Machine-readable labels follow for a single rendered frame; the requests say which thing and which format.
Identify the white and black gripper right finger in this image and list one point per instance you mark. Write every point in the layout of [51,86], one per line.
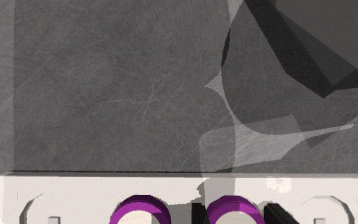
[274,213]

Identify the purple screw cap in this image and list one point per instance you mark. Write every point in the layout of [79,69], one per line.
[233,209]
[141,209]

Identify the white button housing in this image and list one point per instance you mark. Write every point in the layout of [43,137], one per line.
[327,30]

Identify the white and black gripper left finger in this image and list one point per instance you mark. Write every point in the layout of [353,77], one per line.
[199,214]

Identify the light grey tray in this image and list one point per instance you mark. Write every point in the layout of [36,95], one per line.
[93,197]

